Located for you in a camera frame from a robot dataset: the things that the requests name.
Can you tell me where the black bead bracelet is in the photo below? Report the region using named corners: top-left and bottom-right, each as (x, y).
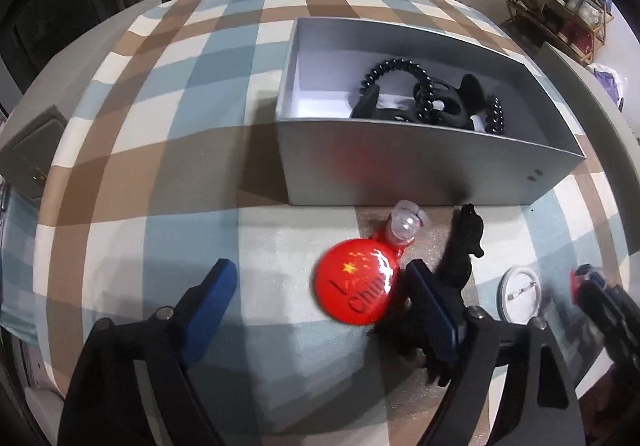
top-left (482, 94), bottom-right (509, 134)

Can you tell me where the wooden shoe rack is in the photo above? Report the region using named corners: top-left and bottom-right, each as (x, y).
top-left (503, 0), bottom-right (614, 66)

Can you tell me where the black lace headband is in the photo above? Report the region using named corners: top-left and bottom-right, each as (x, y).
top-left (373, 203), bottom-right (484, 386)

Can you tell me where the grey cardboard box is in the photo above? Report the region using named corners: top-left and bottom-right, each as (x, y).
top-left (276, 18), bottom-right (585, 206)

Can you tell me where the clear red ring toy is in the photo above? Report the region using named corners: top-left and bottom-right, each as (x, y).
top-left (371, 200), bottom-right (432, 257)

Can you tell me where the purple bag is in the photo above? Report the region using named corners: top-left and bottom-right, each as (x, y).
top-left (587, 62), bottom-right (625, 112)

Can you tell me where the red round pin badge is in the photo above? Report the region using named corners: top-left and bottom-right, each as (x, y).
top-left (312, 238), bottom-right (400, 325)

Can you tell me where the grey bed footboard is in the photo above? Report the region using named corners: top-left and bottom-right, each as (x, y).
top-left (535, 42), bottom-right (639, 167)

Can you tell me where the black hair claw clip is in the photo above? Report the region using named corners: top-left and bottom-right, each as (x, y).
top-left (350, 74), bottom-right (487, 131)

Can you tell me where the plaid bed blanket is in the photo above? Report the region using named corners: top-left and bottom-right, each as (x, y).
top-left (0, 0), bottom-right (637, 446)

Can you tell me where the grey nightstand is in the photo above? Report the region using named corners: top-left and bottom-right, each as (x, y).
top-left (1, 106), bottom-right (67, 205)

